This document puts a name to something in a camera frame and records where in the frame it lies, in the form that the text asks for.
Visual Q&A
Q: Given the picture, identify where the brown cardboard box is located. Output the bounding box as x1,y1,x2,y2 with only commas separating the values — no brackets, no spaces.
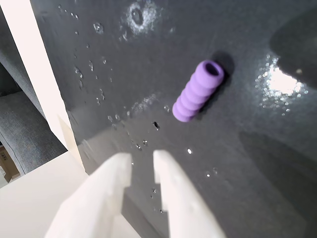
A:
0,145,21,184

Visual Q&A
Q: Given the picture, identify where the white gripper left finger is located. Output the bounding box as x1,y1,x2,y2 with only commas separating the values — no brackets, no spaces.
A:
44,153,132,238

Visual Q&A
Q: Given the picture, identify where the black table mat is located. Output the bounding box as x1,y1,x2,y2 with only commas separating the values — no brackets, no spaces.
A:
29,0,317,238

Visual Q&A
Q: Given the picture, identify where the purple ribbed pen grip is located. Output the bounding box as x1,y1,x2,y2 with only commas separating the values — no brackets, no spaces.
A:
172,59,225,122

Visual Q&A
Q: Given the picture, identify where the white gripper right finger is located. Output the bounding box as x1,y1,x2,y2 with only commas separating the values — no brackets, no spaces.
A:
153,149,226,238

